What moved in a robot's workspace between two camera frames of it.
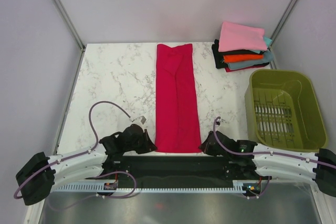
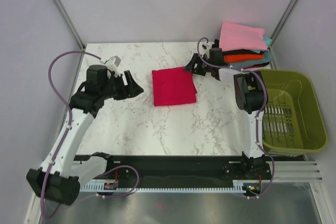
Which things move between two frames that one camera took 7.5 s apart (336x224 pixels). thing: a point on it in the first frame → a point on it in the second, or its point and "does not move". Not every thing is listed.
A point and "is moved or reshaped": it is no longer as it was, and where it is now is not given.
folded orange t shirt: x=233 y=58 does not move
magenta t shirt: x=177 y=128 is moved or reshaped
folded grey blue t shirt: x=268 y=57 does not move
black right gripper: x=206 y=148 → x=195 y=59
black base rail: x=207 y=169 does not move
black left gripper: x=148 y=146 → x=133 y=89
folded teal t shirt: x=268 y=41 does not move
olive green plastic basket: x=282 y=110 does not move
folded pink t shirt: x=236 y=37 does not move
